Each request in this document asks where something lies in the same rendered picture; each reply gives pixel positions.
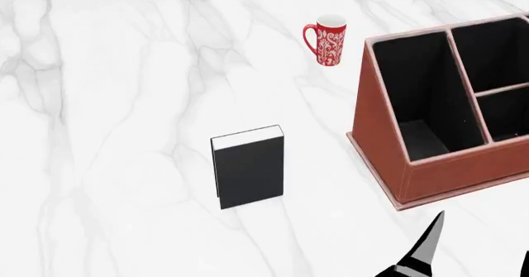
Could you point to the black hardcover book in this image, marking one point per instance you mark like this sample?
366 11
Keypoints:
250 168

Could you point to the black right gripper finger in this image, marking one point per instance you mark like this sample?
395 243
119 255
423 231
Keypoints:
425 246
527 263

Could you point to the brown leather desk caddy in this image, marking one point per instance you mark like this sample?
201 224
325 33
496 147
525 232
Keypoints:
384 153

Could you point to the red white patterned mug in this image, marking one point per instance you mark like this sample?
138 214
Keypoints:
329 43

